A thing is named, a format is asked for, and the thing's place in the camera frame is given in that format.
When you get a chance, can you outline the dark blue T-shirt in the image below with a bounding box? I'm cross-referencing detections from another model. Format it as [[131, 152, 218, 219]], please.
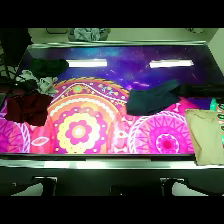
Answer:
[[126, 78, 183, 117]]

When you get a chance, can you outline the heap of clothes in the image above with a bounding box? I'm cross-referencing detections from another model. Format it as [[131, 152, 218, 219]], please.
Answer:
[[67, 27, 112, 43]]

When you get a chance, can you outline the beige garment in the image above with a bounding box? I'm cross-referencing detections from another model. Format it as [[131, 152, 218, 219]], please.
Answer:
[[184, 108, 224, 166]]

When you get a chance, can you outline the dark red garment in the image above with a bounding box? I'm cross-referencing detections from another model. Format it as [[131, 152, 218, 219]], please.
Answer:
[[4, 92, 54, 128]]

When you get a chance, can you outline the black garment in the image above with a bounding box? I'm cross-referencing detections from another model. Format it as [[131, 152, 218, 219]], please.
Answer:
[[30, 58, 70, 80]]

